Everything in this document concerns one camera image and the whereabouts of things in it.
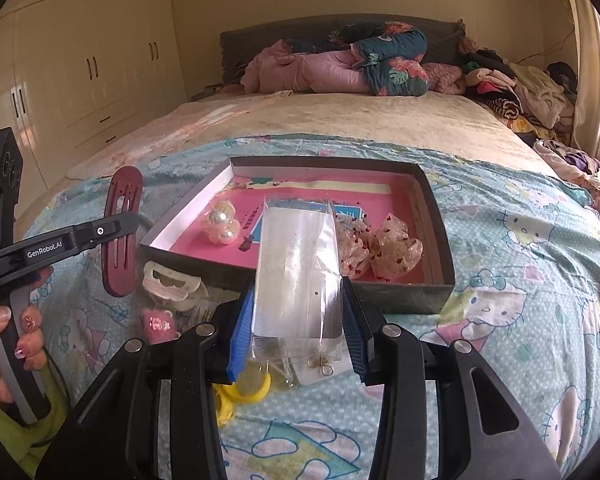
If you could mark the pearl hair clip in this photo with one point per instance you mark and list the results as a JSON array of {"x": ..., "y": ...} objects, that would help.
[{"x": 219, "y": 220}]

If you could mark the yellow hair clip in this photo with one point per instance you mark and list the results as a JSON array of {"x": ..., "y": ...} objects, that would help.
[{"x": 255, "y": 385}]

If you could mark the cartoon printed blanket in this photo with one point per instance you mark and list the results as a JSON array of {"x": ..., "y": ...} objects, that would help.
[{"x": 505, "y": 310}]

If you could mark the white claw hair clip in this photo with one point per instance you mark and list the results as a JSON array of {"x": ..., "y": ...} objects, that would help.
[{"x": 172, "y": 292}]

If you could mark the dark floral quilt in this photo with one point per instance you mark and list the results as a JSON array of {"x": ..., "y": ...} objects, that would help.
[{"x": 395, "y": 55}]

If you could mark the person's green clothing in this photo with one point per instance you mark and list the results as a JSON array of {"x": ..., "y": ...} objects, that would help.
[{"x": 10, "y": 435}]

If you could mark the pink quilt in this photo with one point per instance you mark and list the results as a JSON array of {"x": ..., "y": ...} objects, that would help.
[{"x": 320, "y": 72}]

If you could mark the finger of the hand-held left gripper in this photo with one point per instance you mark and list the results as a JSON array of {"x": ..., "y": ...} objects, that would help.
[{"x": 105, "y": 230}]

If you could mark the pile of clothes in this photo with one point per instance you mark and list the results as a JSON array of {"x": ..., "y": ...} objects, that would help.
[{"x": 530, "y": 90}]

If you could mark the clear plastic bag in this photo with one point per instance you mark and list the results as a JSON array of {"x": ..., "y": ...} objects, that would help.
[{"x": 295, "y": 270}]

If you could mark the cream wardrobe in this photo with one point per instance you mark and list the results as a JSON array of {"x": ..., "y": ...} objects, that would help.
[{"x": 80, "y": 60}]

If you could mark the grey cardboard box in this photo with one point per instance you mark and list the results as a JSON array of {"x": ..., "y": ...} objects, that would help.
[{"x": 290, "y": 195}]

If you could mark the small pink hair clip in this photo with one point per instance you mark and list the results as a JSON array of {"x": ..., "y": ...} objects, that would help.
[{"x": 157, "y": 322}]

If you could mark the beige bedspread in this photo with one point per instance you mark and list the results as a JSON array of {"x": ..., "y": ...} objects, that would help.
[{"x": 330, "y": 115}]

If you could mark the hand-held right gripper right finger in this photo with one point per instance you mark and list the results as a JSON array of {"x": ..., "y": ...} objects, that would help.
[{"x": 352, "y": 330}]

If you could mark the maroon hair clip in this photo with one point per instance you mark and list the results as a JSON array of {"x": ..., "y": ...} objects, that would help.
[{"x": 122, "y": 190}]

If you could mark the cream curtain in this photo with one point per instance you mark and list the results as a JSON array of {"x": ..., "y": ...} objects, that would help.
[{"x": 587, "y": 60}]

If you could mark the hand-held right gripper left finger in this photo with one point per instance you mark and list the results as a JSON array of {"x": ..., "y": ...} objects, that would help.
[{"x": 240, "y": 330}]

